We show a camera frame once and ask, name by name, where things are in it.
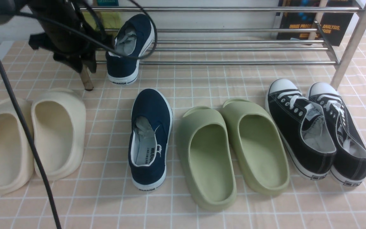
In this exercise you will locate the black cloth-covered gripper body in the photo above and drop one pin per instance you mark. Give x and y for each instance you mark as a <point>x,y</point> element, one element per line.
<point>67,48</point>

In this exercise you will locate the navy slip-on shoe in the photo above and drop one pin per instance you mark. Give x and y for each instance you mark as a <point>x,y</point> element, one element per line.
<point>132,41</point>
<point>151,125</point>

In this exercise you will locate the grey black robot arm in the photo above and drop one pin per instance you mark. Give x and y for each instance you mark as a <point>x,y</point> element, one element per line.
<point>72,30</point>

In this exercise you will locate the steel shoe rack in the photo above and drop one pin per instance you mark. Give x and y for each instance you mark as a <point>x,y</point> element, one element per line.
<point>318,42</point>

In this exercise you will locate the yellow-green blue book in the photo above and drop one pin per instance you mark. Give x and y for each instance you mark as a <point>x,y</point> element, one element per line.
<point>109,19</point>

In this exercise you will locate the cream right slipper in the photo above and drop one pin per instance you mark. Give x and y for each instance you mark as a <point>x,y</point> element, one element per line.
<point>59,121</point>

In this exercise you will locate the cream slipper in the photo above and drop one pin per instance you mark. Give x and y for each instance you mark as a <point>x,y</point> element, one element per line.
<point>59,121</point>
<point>16,159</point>

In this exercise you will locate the cream left slipper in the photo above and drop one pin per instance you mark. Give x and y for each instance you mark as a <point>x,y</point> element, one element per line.
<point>16,159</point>

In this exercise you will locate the green left slipper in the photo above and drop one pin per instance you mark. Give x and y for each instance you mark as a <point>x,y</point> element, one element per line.
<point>203,149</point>

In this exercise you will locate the green slipper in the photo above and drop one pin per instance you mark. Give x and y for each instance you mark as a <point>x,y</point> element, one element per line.
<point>203,149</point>
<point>257,144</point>

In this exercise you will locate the black book orange lettering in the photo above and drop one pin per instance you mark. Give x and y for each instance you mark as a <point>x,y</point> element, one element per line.
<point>334,25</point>

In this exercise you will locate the green right slipper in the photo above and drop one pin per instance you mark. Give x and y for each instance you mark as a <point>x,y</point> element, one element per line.
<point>257,144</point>

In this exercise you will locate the black left canvas sneaker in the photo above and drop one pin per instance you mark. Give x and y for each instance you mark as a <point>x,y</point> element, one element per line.
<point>303,130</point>

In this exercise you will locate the black canvas sneaker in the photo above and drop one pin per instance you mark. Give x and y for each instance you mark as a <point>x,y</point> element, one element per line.
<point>303,130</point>
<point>349,166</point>

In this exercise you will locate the black right canvas sneaker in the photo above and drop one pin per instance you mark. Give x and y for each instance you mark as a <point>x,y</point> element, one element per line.
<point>349,166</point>

